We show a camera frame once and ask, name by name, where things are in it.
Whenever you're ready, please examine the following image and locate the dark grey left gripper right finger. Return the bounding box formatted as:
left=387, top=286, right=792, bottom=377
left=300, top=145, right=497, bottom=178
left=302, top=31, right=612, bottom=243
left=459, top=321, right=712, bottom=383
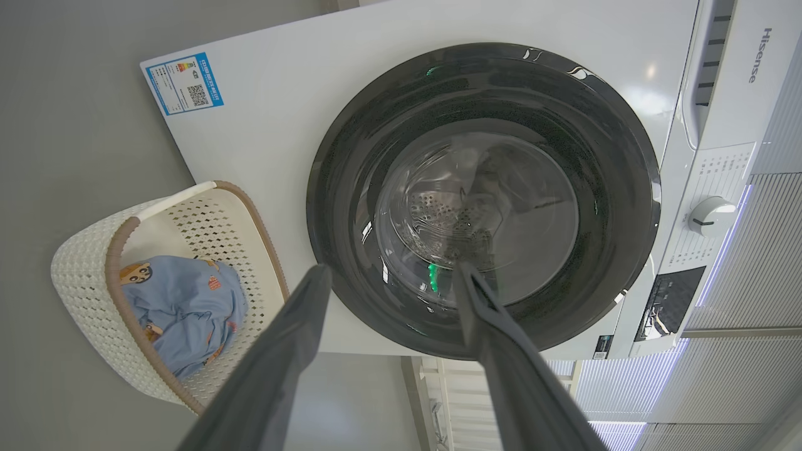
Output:
left=454, top=262, right=605, bottom=451

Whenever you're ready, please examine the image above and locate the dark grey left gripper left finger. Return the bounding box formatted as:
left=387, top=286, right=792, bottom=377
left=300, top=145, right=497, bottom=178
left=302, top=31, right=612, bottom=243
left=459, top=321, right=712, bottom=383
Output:
left=177, top=263, right=333, bottom=451

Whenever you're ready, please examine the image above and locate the blue patterned garment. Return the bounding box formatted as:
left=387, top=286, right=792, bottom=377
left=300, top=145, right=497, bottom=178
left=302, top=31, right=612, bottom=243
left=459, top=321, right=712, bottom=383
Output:
left=119, top=256, right=248, bottom=381

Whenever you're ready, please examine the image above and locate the washing machine glass door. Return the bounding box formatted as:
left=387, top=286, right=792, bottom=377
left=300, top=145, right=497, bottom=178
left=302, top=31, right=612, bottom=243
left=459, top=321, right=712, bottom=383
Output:
left=306, top=43, right=662, bottom=361

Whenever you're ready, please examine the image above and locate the black washing machine display panel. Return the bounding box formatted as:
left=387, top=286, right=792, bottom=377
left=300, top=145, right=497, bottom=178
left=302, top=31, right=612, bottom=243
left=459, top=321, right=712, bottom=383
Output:
left=634, top=266, right=707, bottom=342

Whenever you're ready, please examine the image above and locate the white front-load washing machine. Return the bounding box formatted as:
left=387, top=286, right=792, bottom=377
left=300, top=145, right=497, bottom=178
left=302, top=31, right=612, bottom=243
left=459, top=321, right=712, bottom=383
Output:
left=139, top=0, right=802, bottom=361

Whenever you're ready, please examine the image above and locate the cream perforated laundry basket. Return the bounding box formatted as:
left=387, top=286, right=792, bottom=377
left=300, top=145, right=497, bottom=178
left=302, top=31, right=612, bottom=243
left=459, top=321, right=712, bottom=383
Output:
left=50, top=180, right=290, bottom=415

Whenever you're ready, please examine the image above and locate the white round control knob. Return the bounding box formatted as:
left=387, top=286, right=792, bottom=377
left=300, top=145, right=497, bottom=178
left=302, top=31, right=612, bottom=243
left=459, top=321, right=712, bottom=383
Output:
left=688, top=196, right=738, bottom=237

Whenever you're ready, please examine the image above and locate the blue energy label sticker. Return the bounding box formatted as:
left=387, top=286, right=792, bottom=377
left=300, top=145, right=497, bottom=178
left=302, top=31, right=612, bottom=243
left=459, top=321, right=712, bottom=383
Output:
left=145, top=52, right=224, bottom=117

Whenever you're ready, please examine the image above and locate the white detergent drawer front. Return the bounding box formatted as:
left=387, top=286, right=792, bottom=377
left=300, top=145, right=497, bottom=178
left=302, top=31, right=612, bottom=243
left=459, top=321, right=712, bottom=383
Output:
left=688, top=0, right=793, bottom=152

